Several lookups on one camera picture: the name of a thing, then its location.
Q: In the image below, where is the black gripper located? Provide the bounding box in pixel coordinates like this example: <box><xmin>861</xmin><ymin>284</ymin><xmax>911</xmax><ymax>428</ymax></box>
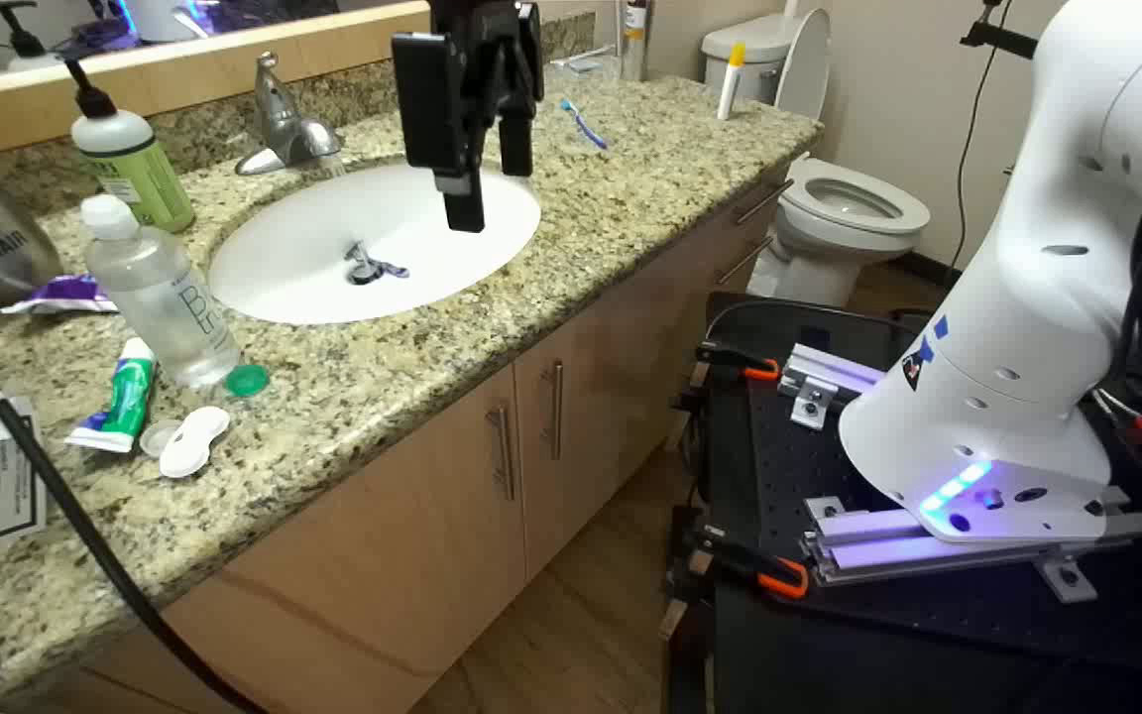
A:
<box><xmin>430</xmin><ymin>0</ymin><xmax>546</xmax><ymax>237</ymax></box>

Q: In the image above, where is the blue and white toothbrush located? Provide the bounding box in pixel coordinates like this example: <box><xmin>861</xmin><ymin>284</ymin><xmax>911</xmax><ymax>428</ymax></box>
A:
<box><xmin>556</xmin><ymin>92</ymin><xmax>615</xmax><ymax>155</ymax></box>

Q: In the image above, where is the metal sink drain stopper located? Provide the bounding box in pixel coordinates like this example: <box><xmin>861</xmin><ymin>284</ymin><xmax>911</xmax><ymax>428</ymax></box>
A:
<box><xmin>343</xmin><ymin>237</ymin><xmax>413</xmax><ymax>288</ymax></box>

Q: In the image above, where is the tall slim canister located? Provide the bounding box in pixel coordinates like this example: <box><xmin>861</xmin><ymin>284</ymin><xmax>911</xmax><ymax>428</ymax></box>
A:
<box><xmin>620</xmin><ymin>0</ymin><xmax>655</xmax><ymax>87</ymax></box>

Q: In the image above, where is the chrome faucet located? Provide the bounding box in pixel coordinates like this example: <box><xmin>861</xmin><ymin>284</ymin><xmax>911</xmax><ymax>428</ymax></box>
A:
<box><xmin>234</xmin><ymin>46</ymin><xmax>349</xmax><ymax>180</ymax></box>

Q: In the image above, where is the white oval sink basin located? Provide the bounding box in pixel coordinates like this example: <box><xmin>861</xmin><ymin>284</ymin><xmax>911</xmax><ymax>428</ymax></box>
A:
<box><xmin>208</xmin><ymin>160</ymin><xmax>544</xmax><ymax>330</ymax></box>

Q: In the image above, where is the white bottle yellow cap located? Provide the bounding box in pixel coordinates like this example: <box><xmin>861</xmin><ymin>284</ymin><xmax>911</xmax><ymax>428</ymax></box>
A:
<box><xmin>714</xmin><ymin>38</ymin><xmax>751</xmax><ymax>126</ymax></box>

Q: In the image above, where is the small orange black clamp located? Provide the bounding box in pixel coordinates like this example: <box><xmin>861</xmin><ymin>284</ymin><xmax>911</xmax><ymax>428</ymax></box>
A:
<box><xmin>696</xmin><ymin>337</ymin><xmax>787</xmax><ymax>390</ymax></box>

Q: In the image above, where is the green bottle cap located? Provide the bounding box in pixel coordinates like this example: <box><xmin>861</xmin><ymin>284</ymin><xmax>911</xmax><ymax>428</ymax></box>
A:
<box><xmin>224</xmin><ymin>360</ymin><xmax>273</xmax><ymax>406</ymax></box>

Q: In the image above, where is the wood framed mirror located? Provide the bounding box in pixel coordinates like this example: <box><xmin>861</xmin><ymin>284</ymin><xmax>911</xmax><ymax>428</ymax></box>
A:
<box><xmin>0</xmin><ymin>0</ymin><xmax>433</xmax><ymax>171</ymax></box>

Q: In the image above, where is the clear plastic bottle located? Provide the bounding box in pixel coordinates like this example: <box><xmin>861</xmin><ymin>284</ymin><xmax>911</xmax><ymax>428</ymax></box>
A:
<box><xmin>75</xmin><ymin>190</ymin><xmax>246</xmax><ymax>394</ymax></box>

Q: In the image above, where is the green soap pump bottle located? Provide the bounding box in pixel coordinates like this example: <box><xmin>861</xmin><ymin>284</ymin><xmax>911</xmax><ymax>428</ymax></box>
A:
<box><xmin>61</xmin><ymin>52</ymin><xmax>197</xmax><ymax>237</ymax></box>

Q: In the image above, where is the white toilet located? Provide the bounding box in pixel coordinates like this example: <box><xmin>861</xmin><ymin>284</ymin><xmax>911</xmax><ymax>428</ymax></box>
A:
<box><xmin>700</xmin><ymin>4</ymin><xmax>935</xmax><ymax>311</ymax></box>

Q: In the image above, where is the wooden vanity cabinet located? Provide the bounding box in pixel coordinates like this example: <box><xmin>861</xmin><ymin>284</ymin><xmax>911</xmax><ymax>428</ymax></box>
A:
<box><xmin>68</xmin><ymin>171</ymin><xmax>787</xmax><ymax>714</ymax></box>

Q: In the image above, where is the white contact lens case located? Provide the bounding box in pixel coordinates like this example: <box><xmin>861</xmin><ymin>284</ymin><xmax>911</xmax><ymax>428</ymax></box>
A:
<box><xmin>141</xmin><ymin>406</ymin><xmax>238</xmax><ymax>484</ymax></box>

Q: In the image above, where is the green toothpaste tube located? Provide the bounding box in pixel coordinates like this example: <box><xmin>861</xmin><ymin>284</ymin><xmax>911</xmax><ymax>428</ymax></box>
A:
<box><xmin>64</xmin><ymin>332</ymin><xmax>164</xmax><ymax>460</ymax></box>

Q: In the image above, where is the purple and white tube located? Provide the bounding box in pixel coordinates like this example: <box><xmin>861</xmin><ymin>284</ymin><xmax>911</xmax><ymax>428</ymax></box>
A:
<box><xmin>0</xmin><ymin>268</ymin><xmax>125</xmax><ymax>321</ymax></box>

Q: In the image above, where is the large orange black clamp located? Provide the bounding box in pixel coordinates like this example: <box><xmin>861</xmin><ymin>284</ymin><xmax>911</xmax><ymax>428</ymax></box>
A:
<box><xmin>688</xmin><ymin>524</ymin><xmax>816</xmax><ymax>606</ymax></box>

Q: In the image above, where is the black robot cart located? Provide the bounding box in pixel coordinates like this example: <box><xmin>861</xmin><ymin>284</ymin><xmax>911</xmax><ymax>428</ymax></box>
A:
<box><xmin>664</xmin><ymin>288</ymin><xmax>1142</xmax><ymax>714</ymax></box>

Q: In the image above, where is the metal cabinet door handle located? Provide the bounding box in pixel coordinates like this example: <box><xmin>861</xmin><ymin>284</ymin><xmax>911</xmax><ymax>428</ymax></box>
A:
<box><xmin>484</xmin><ymin>394</ymin><xmax>524</xmax><ymax>508</ymax></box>
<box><xmin>540</xmin><ymin>354</ymin><xmax>573</xmax><ymax>465</ymax></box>

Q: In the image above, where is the metal drawer handle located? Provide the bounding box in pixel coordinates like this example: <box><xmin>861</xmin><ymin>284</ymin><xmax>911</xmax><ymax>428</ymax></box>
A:
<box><xmin>725</xmin><ymin>184</ymin><xmax>787</xmax><ymax>222</ymax></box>

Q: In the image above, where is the short aluminium mounting rail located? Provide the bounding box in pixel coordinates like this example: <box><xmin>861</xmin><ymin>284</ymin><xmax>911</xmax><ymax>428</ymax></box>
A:
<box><xmin>776</xmin><ymin>340</ymin><xmax>887</xmax><ymax>432</ymax></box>

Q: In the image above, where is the thin black hanging cable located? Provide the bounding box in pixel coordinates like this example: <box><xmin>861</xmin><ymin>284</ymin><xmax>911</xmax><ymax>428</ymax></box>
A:
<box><xmin>950</xmin><ymin>52</ymin><xmax>1009</xmax><ymax>268</ymax></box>

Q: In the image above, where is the black wall bracket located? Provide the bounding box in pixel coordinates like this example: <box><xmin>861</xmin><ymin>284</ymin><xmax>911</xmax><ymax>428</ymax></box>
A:
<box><xmin>960</xmin><ymin>13</ymin><xmax>1041</xmax><ymax>65</ymax></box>

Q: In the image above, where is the thick black cable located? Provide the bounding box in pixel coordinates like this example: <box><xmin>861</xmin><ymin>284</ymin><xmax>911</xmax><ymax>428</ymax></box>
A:
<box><xmin>0</xmin><ymin>305</ymin><xmax>269</xmax><ymax>714</ymax></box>

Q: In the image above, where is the long aluminium mounting rail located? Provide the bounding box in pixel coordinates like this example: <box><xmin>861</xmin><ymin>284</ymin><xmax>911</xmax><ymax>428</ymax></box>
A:
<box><xmin>801</xmin><ymin>488</ymin><xmax>1142</xmax><ymax>606</ymax></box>

